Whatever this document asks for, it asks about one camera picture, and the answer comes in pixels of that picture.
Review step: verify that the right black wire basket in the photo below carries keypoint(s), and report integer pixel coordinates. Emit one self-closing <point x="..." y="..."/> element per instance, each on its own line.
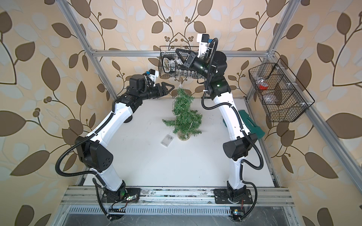
<point x="286" y="98"/>

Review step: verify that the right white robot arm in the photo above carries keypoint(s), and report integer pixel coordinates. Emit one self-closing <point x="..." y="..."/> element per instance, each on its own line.
<point x="241" y="148"/>

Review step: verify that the clear battery box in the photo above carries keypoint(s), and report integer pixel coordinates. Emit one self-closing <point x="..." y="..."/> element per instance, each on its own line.
<point x="167" y="140"/>

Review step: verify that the back black wire basket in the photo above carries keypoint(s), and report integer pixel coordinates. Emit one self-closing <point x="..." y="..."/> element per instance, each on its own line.
<point x="190" y="75"/>

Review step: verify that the green plastic tool case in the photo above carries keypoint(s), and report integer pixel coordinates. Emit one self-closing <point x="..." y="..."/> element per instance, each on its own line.
<point x="247" y="123"/>

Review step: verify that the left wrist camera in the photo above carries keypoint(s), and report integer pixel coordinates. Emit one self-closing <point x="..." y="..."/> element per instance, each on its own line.
<point x="151" y="77"/>

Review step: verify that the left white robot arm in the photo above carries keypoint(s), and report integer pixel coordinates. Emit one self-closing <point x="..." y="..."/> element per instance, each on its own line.
<point x="92" y="149"/>

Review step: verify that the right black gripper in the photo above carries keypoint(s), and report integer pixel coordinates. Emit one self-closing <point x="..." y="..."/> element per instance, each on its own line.
<point x="193" y="61"/>

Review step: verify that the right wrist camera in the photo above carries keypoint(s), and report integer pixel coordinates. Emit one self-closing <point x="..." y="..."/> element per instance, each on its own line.
<point x="203" y="40"/>

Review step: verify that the black wire basket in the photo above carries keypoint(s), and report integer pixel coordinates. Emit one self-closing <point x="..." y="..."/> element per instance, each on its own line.
<point x="286" y="98"/>
<point x="190" y="75"/>

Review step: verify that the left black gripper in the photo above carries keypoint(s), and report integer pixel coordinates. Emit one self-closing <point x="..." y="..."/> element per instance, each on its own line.
<point x="162" y="92"/>

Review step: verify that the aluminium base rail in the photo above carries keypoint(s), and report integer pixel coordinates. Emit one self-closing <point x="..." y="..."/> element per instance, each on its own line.
<point x="185" y="196"/>

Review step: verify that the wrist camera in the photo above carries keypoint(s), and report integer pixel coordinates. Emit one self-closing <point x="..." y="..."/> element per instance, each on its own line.
<point x="151" y="77"/>
<point x="203" y="40"/>

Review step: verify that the red item in basket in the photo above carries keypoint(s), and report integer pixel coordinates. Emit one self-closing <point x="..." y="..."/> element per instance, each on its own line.
<point x="261" y="84"/>

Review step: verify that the black tool in basket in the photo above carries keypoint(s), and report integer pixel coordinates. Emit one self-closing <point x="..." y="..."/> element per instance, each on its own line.
<point x="197" y="65"/>

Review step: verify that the small green christmas tree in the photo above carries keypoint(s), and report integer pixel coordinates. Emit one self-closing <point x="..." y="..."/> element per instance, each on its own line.
<point x="187" y="121"/>

